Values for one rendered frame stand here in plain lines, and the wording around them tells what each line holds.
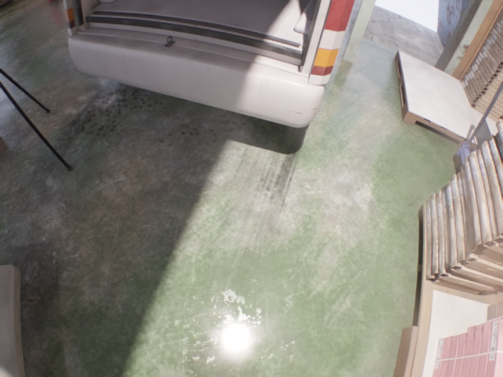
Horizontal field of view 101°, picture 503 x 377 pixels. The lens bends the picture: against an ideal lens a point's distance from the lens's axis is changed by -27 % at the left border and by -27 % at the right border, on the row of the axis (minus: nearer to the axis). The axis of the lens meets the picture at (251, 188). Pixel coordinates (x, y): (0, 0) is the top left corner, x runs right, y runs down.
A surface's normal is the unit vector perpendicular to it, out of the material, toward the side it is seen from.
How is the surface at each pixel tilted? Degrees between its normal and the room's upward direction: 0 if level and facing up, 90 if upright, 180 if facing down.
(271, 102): 88
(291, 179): 0
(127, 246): 0
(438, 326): 0
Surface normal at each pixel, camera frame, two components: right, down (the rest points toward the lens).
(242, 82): -0.25, 0.71
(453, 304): 0.11, -0.54
